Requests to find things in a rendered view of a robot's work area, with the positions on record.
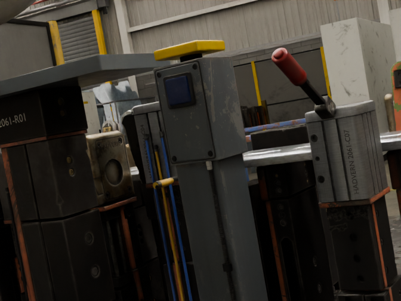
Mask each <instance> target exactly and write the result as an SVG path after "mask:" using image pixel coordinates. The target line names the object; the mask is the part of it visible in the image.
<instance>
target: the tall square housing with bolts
mask: <svg viewBox="0 0 401 301"><path fill-rule="evenodd" d="M133 112H134V115H135V116H134V119H135V125H136V129H137V135H138V141H139V145H140V151H141V157H142V162H143V168H144V174H145V178H146V188H152V190H153V196H154V200H155V206H156V212H157V216H158V222H159V229H160V232H161V238H162V245H163V249H164V255H165V260H166V261H167V264H165V265H163V267H164V274H165V280H166V286H167V290H168V296H169V301H200V298H199V292H198V285H197V282H196V275H195V269H194V265H193V259H192V252H191V248H190V242H189V236H188V232H187V226H186V220H185V215H184V209H183V203H182V199H181V193H180V187H179V182H178V181H174V182H173V183H172V184H170V185H169V186H166V187H163V188H160V189H154V188H153V183H154V182H157V181H159V180H163V179H168V178H170V177H178V176H177V170H176V166H171V165H170V161H169V155H168V149H167V145H166V138H165V132H164V126H163V122H162V116H161V110H160V106H159V102H153V103H148V104H144V105H139V106H134V107H133ZM169 260H173V261H171V262H170V261H169Z"/></svg>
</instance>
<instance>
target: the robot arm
mask: <svg viewBox="0 0 401 301"><path fill-rule="evenodd" d="M35 1H36V0H0V25H2V24H4V23H6V22H7V21H9V20H11V19H12V18H14V17H15V16H17V15H19V14H20V13H22V12H23V11H24V10H25V9H27V8H28V7H29V6H31V5H32V4H33V3H34V2H35Z"/></svg>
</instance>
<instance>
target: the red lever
mask: <svg viewBox="0 0 401 301"><path fill-rule="evenodd" d="M272 61H273V62H274V64H275V65H276V66H277V67H278V68H279V69H280V70H281V71H282V72H283V73H284V74H285V76H286V77H287V78H288V79H289V80H290V81H291V82H292V83H293V84H294V85H295V86H300V87H301V88H302V89H303V91H304V92H305V93H306V94H307V95H308V96H309V97H310V99H311V100H312V101H313V102H314V111H315V112H316V113H317V114H318V116H319V117H320V118H321V119H329V118H334V117H335V108H336V105H335V103H334V102H333V101H332V99H331V98H330V97H329V96H323V97H322V96H321V95H320V94H319V92H318V91H317V90H316V89H315V88H314V86H312V85H311V83H310V81H309V80H308V79H307V73H306V72H305V70H304V69H303V68H302V67H301V66H300V65H299V64H298V62H297V61H296V60H295V59H294V58H293V57H292V56H291V54H290V53H289V52H288V50H287V49H285V48H278V49H277V50H275V51H274V52H273V54H272Z"/></svg>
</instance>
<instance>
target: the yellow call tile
mask: <svg viewBox="0 0 401 301"><path fill-rule="evenodd" d="M224 50H225V45H224V41H222V40H195V41H190V42H187V43H183V44H179V45H175V46H171V47H168V48H163V49H160V50H156V51H154V56H155V60H156V61H168V60H180V62H186V61H189V60H193V59H198V58H202V56H204V55H207V54H211V53H216V52H219V51H224Z"/></svg>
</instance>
